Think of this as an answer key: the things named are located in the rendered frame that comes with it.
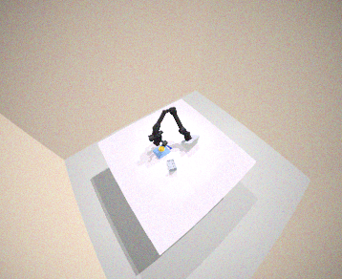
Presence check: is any grey dish rack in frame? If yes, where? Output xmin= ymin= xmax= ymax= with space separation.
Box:
xmin=167 ymin=159 xmax=177 ymax=172

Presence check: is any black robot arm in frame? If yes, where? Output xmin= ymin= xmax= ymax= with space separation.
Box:
xmin=148 ymin=106 xmax=193 ymax=146

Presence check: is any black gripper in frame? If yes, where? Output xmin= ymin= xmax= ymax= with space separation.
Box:
xmin=157 ymin=136 xmax=168 ymax=147

